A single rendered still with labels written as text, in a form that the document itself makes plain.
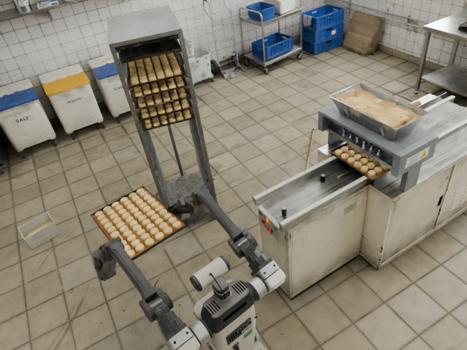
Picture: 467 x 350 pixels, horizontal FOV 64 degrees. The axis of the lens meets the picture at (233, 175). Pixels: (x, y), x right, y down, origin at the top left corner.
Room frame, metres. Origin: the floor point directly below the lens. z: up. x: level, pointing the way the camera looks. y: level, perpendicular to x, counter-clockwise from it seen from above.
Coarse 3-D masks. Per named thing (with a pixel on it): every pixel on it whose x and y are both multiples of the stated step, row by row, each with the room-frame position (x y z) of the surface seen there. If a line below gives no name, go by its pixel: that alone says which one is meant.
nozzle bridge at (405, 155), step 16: (320, 112) 2.28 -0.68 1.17; (336, 112) 2.24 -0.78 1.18; (320, 128) 2.28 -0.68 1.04; (336, 128) 2.24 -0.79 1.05; (352, 128) 2.02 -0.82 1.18; (368, 128) 1.99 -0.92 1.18; (416, 128) 1.91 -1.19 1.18; (352, 144) 2.04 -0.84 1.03; (368, 144) 1.98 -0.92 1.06; (384, 144) 1.80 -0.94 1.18; (400, 144) 1.77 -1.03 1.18; (416, 144) 1.75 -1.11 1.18; (432, 144) 1.78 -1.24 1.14; (384, 160) 1.80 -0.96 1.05; (400, 160) 1.66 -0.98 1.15; (416, 160) 1.73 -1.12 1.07; (416, 176) 1.74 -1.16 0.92
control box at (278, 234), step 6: (258, 210) 1.78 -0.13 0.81; (264, 210) 1.74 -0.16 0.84; (264, 216) 1.71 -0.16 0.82; (270, 216) 1.68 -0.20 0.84; (270, 222) 1.64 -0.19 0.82; (276, 222) 1.62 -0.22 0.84; (276, 228) 1.59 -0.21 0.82; (276, 234) 1.59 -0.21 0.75; (282, 234) 1.58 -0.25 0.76; (282, 240) 1.58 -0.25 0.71
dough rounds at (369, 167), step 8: (336, 152) 2.12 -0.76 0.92; (344, 152) 2.13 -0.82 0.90; (352, 152) 2.09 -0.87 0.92; (360, 152) 2.08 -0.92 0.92; (352, 160) 2.00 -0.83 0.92; (360, 160) 1.99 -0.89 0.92; (368, 160) 1.99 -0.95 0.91; (360, 168) 1.93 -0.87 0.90; (368, 168) 1.92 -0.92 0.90; (376, 168) 1.89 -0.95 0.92; (384, 168) 1.88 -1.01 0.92; (376, 176) 1.83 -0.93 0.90
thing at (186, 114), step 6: (174, 114) 2.67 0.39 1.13; (180, 114) 2.62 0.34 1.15; (186, 114) 2.60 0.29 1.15; (144, 120) 2.64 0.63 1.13; (150, 120) 2.60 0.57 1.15; (156, 120) 2.58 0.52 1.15; (162, 120) 2.56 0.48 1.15; (168, 120) 2.58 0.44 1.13; (174, 120) 2.55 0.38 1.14; (144, 126) 2.55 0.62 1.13; (150, 126) 2.51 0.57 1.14
